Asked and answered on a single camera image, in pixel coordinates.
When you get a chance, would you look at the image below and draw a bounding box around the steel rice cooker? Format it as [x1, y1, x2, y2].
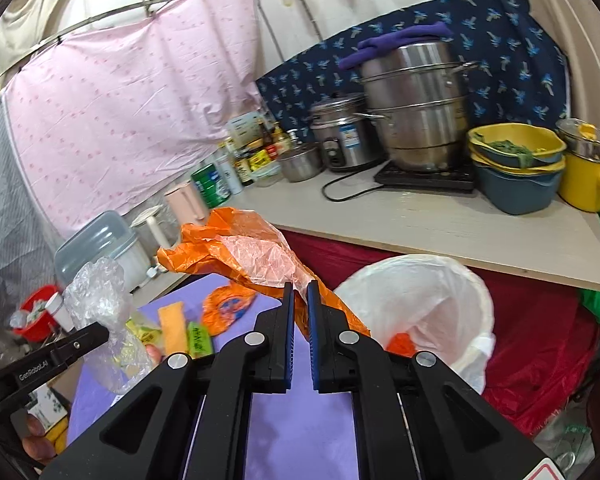
[307, 92, 381, 173]

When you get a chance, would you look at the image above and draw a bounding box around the black power cable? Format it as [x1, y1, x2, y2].
[321, 170, 387, 204]

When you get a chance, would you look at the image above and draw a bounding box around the purple cloth cover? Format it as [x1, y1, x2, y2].
[67, 272, 411, 480]

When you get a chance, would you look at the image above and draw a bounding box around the pink jug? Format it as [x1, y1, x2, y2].
[164, 182, 208, 226]

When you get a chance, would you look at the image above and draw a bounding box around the yellow-green wrapper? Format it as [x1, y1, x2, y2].
[125, 314, 163, 362]

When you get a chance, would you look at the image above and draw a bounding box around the purple towel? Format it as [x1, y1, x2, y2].
[337, 22, 456, 71]

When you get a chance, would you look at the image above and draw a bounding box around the green packet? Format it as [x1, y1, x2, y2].
[187, 322, 215, 358]

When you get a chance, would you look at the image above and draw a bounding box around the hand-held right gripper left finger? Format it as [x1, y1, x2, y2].
[40, 282, 297, 480]

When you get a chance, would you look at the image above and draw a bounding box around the cream hanging cloth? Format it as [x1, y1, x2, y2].
[0, 0, 78, 81]

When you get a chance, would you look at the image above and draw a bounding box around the orange and blue snack wrapper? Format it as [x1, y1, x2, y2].
[201, 284, 258, 336]

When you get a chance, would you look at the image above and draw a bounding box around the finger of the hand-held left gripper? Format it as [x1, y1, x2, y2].
[49, 321, 112, 367]

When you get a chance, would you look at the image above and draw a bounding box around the large steel steamer pot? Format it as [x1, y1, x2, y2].
[357, 40, 481, 173]

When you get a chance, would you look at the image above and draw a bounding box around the green leafy vegetable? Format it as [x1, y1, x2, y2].
[487, 139, 536, 170]

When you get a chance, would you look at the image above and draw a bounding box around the green can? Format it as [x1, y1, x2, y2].
[191, 162, 231, 209]

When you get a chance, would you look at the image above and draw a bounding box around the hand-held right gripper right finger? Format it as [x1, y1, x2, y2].
[306, 280, 551, 480]

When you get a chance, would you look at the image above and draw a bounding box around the red basin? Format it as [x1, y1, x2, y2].
[10, 284, 63, 343]

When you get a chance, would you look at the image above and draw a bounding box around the grey striped cloth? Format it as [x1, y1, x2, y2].
[0, 92, 63, 311]

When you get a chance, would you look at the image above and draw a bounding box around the cluster of condiment bottles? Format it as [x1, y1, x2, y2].
[220, 112, 295, 188]

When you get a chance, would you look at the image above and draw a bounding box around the small steel pot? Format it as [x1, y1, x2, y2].
[276, 142, 325, 183]

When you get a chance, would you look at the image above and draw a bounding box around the white kettle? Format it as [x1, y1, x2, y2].
[130, 207, 170, 262]

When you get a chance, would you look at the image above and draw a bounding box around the trash bin with white liner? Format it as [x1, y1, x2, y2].
[332, 254, 496, 396]

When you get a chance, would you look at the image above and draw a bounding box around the clear printed plastic bag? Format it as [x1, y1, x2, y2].
[534, 405, 598, 480]

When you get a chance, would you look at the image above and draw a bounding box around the pink dotted sheet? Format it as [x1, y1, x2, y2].
[2, 0, 267, 233]

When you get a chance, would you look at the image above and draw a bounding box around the orange plastic bag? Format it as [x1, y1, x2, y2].
[157, 207, 373, 341]

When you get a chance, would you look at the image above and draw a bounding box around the white carton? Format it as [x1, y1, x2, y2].
[228, 114, 266, 148]

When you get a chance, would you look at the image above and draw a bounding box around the red cloth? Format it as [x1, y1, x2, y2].
[280, 230, 600, 436]

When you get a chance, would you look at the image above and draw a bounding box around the black induction cooker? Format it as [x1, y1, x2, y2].
[372, 160, 478, 192]

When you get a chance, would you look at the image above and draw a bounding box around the navy printed cloth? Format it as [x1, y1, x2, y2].
[255, 0, 572, 151]

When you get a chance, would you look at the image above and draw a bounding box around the orange packet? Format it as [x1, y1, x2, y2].
[159, 301, 190, 356]

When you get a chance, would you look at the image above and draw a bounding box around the glass pot lid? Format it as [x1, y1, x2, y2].
[555, 117, 600, 163]

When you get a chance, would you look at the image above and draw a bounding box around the small white bottle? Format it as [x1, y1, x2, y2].
[45, 292, 76, 333]

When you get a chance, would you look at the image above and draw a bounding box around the yellow pot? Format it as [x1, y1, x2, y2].
[559, 150, 600, 213]

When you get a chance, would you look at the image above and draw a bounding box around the yellow strainer basket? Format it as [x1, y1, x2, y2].
[467, 123, 568, 161]
[471, 152, 567, 177]

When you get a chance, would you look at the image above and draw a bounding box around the person's left hand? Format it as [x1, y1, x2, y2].
[21, 410, 70, 467]

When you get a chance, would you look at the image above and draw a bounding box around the storage box with blue lid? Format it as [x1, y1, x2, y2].
[54, 210, 153, 291]

